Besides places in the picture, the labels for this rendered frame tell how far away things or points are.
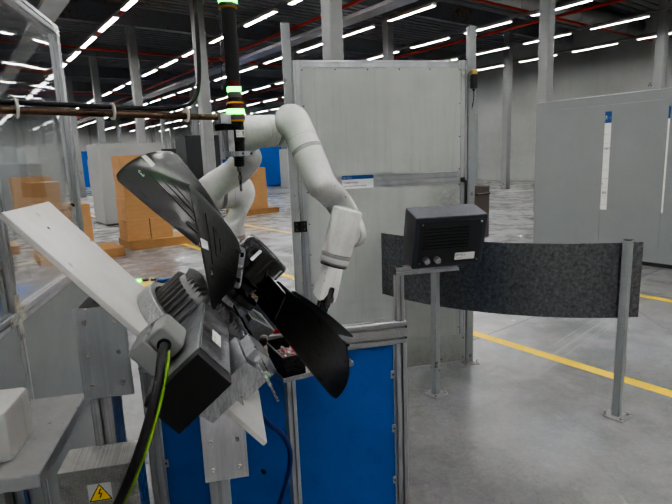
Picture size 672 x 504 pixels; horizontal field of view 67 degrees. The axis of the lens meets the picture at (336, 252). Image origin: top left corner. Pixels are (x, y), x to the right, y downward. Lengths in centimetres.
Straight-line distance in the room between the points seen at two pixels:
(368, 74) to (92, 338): 245
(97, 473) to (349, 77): 256
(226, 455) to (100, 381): 33
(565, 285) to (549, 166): 478
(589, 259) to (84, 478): 246
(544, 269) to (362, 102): 142
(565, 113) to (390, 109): 452
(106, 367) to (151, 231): 834
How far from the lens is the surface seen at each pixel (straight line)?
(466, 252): 183
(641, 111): 710
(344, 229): 138
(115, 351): 120
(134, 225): 941
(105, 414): 126
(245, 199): 194
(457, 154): 341
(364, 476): 206
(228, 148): 126
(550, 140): 761
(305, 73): 316
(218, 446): 128
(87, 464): 124
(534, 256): 289
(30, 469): 124
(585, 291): 298
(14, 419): 128
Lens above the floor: 144
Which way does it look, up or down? 11 degrees down
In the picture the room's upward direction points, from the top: 2 degrees counter-clockwise
